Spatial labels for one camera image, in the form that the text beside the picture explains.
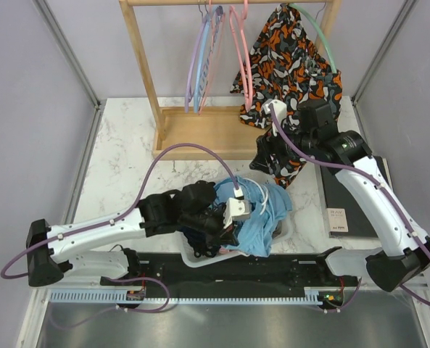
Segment black notebook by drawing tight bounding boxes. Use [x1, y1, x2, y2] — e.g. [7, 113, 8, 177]
[319, 167, 378, 239]

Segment blue hanger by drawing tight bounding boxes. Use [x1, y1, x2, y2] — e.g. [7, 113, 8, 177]
[193, 6, 224, 113]

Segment white laundry basket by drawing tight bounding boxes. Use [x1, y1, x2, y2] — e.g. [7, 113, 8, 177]
[180, 170, 294, 268]

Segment thick pink hanger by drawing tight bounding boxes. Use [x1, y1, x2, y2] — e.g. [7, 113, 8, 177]
[228, 0, 253, 111]

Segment purple cable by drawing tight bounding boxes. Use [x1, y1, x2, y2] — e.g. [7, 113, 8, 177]
[267, 103, 430, 310]
[0, 144, 244, 281]

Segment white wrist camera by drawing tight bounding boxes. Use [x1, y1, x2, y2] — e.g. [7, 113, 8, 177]
[262, 99, 287, 136]
[223, 198, 252, 229]

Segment orange camouflage shorts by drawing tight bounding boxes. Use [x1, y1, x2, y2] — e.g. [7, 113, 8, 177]
[230, 3, 344, 190]

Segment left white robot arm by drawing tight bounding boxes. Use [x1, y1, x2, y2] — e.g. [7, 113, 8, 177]
[26, 181, 244, 287]

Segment blue cable duct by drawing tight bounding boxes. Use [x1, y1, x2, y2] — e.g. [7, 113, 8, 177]
[49, 289, 323, 306]

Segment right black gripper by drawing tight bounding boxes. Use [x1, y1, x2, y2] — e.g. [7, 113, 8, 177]
[249, 116, 318, 175]

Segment light blue shorts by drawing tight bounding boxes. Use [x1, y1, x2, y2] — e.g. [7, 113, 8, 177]
[221, 177, 292, 257]

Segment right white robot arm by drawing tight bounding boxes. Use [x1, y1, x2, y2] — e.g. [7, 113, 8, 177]
[250, 99, 430, 292]

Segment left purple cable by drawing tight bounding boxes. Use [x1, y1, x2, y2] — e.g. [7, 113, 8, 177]
[0, 144, 244, 281]

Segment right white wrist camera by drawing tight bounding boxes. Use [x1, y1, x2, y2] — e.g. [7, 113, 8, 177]
[262, 99, 287, 136]

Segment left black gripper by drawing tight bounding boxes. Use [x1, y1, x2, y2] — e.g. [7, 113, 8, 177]
[181, 206, 239, 249]

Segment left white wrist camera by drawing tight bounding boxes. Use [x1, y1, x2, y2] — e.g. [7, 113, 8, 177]
[223, 198, 252, 229]

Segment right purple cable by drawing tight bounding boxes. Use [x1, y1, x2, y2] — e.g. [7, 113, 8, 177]
[267, 103, 430, 310]

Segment navy blue garment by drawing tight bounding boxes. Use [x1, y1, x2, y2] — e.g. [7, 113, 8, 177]
[180, 181, 226, 258]

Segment purple hanger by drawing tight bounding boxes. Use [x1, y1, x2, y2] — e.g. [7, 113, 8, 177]
[184, 12, 209, 112]

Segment thin pink hanger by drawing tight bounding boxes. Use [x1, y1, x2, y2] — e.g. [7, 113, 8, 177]
[197, 5, 226, 114]

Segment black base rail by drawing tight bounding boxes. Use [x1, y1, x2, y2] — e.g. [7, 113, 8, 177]
[100, 249, 360, 302]

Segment wooden clothes rack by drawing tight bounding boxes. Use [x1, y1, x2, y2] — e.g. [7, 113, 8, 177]
[119, 0, 343, 161]

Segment green hanger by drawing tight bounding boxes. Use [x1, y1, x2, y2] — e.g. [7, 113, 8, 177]
[289, 3, 337, 73]

